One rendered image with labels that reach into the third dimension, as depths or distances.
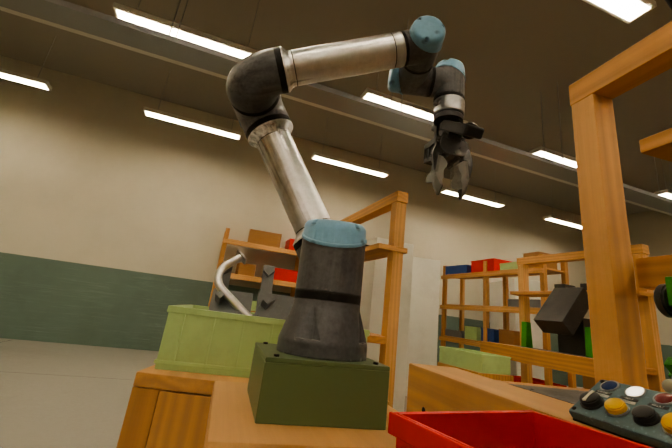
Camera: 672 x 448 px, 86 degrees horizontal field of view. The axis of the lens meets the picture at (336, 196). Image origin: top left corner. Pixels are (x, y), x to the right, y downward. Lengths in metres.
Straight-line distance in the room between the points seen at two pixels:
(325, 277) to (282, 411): 0.20
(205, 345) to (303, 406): 0.66
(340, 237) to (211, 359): 0.69
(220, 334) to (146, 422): 0.26
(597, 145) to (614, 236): 0.31
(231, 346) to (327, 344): 0.64
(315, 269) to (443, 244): 8.62
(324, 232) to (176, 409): 0.70
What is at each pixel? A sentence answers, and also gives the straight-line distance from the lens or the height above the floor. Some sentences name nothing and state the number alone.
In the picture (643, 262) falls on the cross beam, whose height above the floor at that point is 1.26.
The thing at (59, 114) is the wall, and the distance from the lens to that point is 8.39.
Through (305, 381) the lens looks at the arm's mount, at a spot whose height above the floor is 0.90.
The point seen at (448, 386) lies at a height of 0.88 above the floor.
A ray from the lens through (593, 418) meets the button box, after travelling 0.65.
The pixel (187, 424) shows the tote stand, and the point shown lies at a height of 0.68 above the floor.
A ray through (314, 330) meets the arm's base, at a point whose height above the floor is 0.97.
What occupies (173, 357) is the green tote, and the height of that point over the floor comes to 0.82.
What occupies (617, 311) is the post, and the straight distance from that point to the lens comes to 1.38.
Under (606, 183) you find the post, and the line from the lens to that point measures 1.48.
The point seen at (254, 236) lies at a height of 2.15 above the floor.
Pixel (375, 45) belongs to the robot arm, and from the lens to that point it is 0.83.
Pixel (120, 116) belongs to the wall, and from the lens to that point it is 8.19.
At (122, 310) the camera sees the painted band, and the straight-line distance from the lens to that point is 7.40.
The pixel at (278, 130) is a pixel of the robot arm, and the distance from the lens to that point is 0.86.
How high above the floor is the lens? 1.00
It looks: 18 degrees up
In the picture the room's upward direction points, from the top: 7 degrees clockwise
